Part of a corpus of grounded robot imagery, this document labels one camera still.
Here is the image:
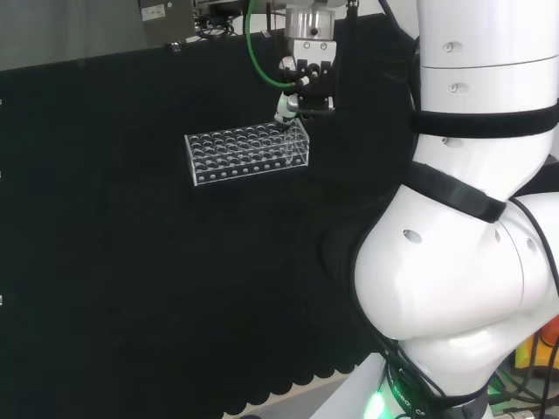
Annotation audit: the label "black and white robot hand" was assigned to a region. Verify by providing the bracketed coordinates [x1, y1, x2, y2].
[272, 53, 338, 133]

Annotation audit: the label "clear glass test tube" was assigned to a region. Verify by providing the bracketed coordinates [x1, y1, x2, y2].
[281, 124, 297, 168]

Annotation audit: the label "clear acrylic test tube rack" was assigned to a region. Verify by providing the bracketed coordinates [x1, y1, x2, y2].
[183, 116, 312, 188]

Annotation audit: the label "grey metal box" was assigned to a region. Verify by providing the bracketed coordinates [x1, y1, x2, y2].
[136, 0, 197, 47]

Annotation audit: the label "black bench cloth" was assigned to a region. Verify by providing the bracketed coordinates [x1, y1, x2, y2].
[0, 12, 423, 419]

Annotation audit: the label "yellow emergency stop button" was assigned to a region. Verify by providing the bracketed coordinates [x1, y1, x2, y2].
[514, 313, 559, 373]

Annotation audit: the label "green cable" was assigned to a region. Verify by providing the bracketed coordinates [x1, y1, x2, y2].
[245, 0, 293, 93]

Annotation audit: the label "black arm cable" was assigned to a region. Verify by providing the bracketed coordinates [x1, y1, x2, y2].
[377, 0, 423, 113]

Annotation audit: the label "black background cables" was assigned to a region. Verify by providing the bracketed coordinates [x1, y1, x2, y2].
[194, 10, 238, 41]

